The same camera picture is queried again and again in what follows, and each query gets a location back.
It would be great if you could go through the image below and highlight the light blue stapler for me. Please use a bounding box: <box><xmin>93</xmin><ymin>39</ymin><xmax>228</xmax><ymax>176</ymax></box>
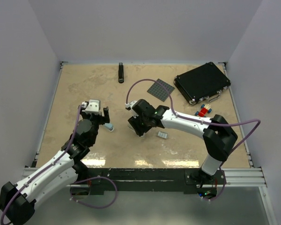
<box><xmin>104</xmin><ymin>123</ymin><xmax>114</xmax><ymax>132</ymax></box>

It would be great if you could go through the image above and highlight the grey staple tray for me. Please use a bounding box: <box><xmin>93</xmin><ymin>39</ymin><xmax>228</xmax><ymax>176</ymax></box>
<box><xmin>157</xmin><ymin>131</ymin><xmax>168</xmax><ymax>139</ymax></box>

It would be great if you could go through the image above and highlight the beige green stapler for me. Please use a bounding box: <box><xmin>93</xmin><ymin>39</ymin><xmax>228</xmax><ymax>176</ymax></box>
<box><xmin>128</xmin><ymin>124</ymin><xmax>145</xmax><ymax>137</ymax></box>

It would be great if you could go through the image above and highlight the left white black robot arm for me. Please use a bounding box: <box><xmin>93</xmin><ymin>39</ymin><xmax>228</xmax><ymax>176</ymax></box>
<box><xmin>0</xmin><ymin>102</ymin><xmax>110</xmax><ymax>225</ymax></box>

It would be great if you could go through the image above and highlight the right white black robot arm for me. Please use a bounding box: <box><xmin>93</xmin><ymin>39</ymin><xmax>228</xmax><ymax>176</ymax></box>
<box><xmin>125</xmin><ymin>99</ymin><xmax>238</xmax><ymax>184</ymax></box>

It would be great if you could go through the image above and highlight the black stapler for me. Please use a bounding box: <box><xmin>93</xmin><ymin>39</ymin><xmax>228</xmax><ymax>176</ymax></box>
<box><xmin>118</xmin><ymin>62</ymin><xmax>125</xmax><ymax>83</ymax></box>

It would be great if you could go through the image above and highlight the grey lego baseplate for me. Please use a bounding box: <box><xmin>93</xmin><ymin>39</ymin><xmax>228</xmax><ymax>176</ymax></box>
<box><xmin>147</xmin><ymin>79</ymin><xmax>175</xmax><ymax>102</ymax></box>

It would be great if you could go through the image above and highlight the red blue lego car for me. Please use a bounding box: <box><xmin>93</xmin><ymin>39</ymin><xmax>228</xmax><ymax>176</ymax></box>
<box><xmin>195</xmin><ymin>104</ymin><xmax>212</xmax><ymax>117</ymax></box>

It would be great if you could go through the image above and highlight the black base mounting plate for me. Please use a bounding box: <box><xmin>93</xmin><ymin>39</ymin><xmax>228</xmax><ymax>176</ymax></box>
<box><xmin>70</xmin><ymin>168</ymin><xmax>226</xmax><ymax>197</ymax></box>

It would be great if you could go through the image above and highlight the black carrying case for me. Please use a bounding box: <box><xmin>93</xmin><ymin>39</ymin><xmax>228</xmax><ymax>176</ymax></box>
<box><xmin>174</xmin><ymin>62</ymin><xmax>231</xmax><ymax>105</ymax></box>

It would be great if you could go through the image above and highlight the aluminium front rail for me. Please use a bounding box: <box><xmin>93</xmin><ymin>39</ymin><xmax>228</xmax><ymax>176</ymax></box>
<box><xmin>20</xmin><ymin>166</ymin><xmax>267</xmax><ymax>188</ymax></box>

